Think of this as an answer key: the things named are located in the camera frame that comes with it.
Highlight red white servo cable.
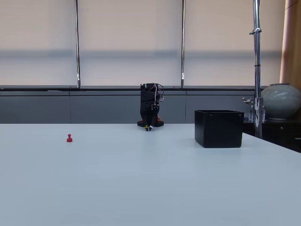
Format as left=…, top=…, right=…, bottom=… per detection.
left=151, top=83, right=165, bottom=111

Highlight brown wooden wall panel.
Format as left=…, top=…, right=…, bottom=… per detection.
left=279, top=0, right=301, bottom=84

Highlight grey round ceramic vase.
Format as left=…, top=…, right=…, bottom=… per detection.
left=260, top=83, right=301, bottom=121

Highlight black open box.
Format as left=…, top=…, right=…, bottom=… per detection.
left=194, top=109, right=245, bottom=149

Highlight dark sideboard cabinet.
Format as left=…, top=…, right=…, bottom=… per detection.
left=242, top=119, right=301, bottom=153

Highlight grey low cabinet row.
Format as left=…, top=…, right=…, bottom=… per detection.
left=0, top=85, right=270, bottom=125

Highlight black base orange clamps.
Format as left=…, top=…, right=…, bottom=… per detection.
left=137, top=114, right=165, bottom=128

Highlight chrome stand pole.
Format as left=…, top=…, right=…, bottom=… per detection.
left=242, top=0, right=264, bottom=138

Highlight metal window mullion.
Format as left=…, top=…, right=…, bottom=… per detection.
left=180, top=0, right=187, bottom=89
left=74, top=0, right=81, bottom=89

